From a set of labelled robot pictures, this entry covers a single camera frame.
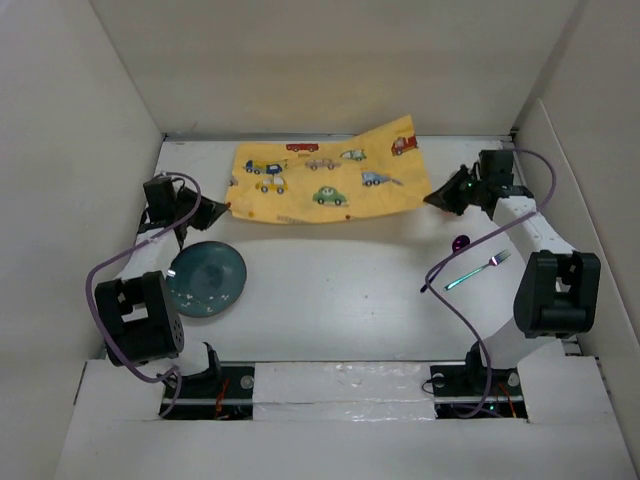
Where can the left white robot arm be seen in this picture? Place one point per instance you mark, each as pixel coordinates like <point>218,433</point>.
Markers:
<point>128,295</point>

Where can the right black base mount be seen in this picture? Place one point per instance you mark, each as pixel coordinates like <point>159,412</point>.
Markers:
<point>457,392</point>

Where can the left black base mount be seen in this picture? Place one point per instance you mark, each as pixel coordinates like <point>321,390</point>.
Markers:
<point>226,395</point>

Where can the iridescent metallic fork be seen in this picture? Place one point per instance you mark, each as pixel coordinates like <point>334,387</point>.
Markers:
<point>494,261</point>

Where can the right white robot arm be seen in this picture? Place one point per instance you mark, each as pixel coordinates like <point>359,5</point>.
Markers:
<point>557,294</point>

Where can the yellow car-print placemat cloth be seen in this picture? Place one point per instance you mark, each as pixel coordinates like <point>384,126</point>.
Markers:
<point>377,173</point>

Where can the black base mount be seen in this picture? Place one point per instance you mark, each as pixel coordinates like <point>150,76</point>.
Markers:
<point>457,392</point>
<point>226,395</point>

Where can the dark blue ceramic plate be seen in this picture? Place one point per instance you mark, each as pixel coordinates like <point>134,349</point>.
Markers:
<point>206,278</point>

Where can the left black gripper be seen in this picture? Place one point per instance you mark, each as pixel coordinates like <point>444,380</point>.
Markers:
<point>209,211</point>

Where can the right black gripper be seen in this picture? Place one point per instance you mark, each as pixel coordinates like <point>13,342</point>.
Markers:
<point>444,197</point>

